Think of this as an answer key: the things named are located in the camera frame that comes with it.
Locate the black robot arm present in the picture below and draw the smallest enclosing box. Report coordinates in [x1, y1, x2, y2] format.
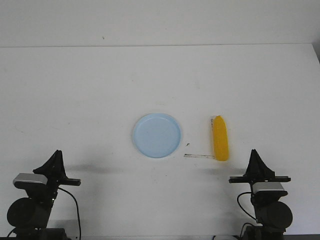
[6, 149, 82, 240]
[228, 149, 293, 240]

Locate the strip of tape on table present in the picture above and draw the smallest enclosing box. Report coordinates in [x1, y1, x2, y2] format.
[183, 153, 215, 160]

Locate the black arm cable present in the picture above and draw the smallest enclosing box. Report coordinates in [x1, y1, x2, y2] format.
[57, 187, 82, 238]
[236, 191, 257, 221]

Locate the light blue round plate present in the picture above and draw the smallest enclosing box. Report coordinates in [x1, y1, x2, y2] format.
[132, 113, 182, 159]

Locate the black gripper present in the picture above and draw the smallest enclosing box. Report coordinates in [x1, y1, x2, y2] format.
[32, 150, 81, 192]
[229, 149, 291, 184]

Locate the yellow corn cob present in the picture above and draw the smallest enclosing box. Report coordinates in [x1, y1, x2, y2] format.
[211, 115, 229, 162]

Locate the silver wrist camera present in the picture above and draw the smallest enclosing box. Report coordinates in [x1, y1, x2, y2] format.
[12, 173, 48, 186]
[252, 181, 285, 194]

